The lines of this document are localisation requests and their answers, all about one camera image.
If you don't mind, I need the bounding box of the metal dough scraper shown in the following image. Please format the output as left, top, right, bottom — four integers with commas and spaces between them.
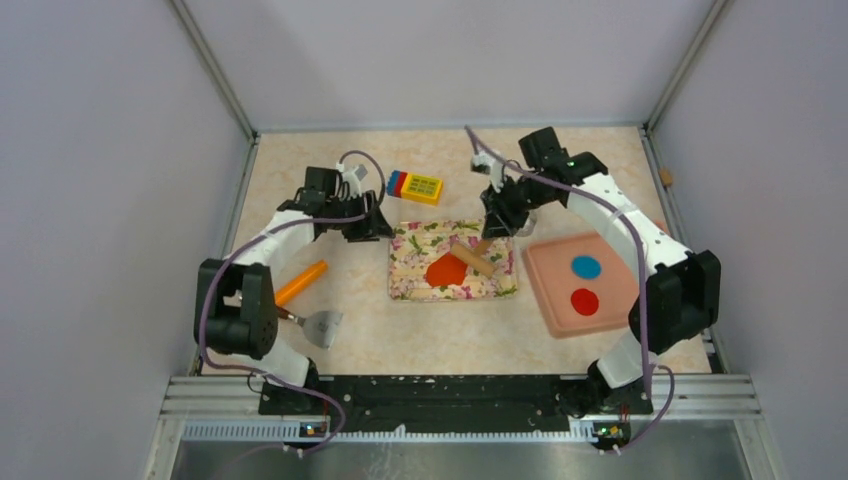
277, 307, 343, 350

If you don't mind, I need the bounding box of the floral cutting board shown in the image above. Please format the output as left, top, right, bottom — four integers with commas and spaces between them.
388, 219, 518, 302

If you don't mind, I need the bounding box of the pink plastic tray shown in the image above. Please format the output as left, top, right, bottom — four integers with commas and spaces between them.
522, 233, 638, 339

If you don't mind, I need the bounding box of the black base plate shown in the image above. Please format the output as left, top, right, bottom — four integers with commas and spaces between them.
258, 375, 654, 434

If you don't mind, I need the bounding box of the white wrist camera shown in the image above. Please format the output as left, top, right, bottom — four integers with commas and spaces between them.
336, 163, 367, 200
470, 151, 505, 187

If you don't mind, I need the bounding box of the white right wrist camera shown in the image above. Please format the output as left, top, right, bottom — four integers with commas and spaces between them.
470, 151, 505, 187

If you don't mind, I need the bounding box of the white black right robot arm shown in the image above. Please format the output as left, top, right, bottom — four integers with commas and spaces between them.
466, 127, 721, 397

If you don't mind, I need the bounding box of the red dough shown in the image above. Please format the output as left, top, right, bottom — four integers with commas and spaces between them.
425, 252, 468, 288

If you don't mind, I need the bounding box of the orange plastic knife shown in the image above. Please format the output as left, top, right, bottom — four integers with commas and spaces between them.
274, 260, 328, 307

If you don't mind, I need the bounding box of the small wooden piece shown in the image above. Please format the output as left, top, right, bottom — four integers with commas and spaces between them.
658, 168, 674, 188

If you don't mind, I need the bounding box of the colourful toy brick block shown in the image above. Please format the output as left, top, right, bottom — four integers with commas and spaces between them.
387, 170, 444, 206

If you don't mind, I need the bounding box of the metal ring cutter purple handle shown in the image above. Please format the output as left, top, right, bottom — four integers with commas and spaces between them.
514, 211, 537, 237

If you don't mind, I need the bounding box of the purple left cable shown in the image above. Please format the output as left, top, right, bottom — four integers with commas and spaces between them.
197, 149, 387, 458

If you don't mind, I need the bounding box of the red dough disc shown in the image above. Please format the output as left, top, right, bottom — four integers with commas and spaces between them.
570, 288, 600, 316

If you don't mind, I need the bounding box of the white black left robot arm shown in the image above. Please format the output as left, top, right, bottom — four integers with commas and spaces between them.
193, 166, 394, 390

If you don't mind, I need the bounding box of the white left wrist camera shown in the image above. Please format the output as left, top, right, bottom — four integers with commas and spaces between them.
336, 163, 367, 200

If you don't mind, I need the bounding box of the blue dough disc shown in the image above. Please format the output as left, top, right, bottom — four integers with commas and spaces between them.
571, 255, 602, 280

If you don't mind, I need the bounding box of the wooden dough roller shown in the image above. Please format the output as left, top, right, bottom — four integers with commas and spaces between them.
450, 239, 496, 277

